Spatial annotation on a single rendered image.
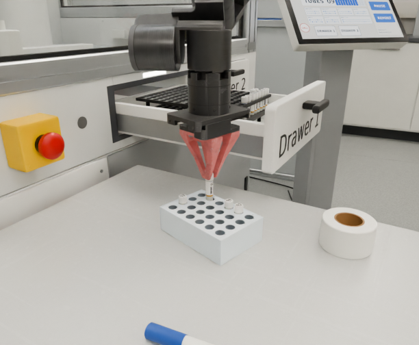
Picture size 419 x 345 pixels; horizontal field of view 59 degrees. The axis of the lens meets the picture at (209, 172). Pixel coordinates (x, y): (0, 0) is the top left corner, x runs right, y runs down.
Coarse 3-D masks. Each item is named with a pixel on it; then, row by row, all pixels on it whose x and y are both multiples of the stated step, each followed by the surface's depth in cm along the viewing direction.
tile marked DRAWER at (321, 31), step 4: (316, 28) 140; (320, 28) 141; (324, 28) 141; (328, 28) 142; (332, 28) 142; (316, 32) 140; (320, 32) 140; (324, 32) 141; (328, 32) 141; (332, 32) 142; (336, 32) 142
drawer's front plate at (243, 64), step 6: (240, 60) 114; (246, 60) 116; (234, 66) 109; (240, 66) 113; (246, 66) 117; (246, 72) 117; (234, 78) 111; (240, 78) 114; (246, 78) 118; (240, 84) 115; (246, 84) 119; (246, 90) 120
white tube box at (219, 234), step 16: (160, 208) 53; (176, 208) 54; (192, 208) 54; (208, 208) 54; (224, 208) 53; (160, 224) 54; (176, 224) 51; (192, 224) 49; (208, 224) 49; (224, 224) 49; (240, 224) 50; (256, 224) 50; (192, 240) 49; (208, 240) 47; (224, 240) 45; (240, 240) 48; (256, 240) 51; (208, 256) 48; (224, 256) 46
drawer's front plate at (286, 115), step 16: (288, 96) 62; (304, 96) 66; (320, 96) 76; (272, 112) 55; (288, 112) 60; (304, 112) 68; (320, 112) 79; (272, 128) 56; (288, 128) 61; (304, 128) 70; (272, 144) 56; (304, 144) 72; (272, 160) 58
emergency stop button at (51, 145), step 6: (42, 138) 53; (48, 138) 53; (54, 138) 53; (60, 138) 54; (42, 144) 52; (48, 144) 53; (54, 144) 53; (60, 144) 54; (42, 150) 53; (48, 150) 53; (54, 150) 54; (60, 150) 55; (42, 156) 53; (48, 156) 53; (54, 156) 54
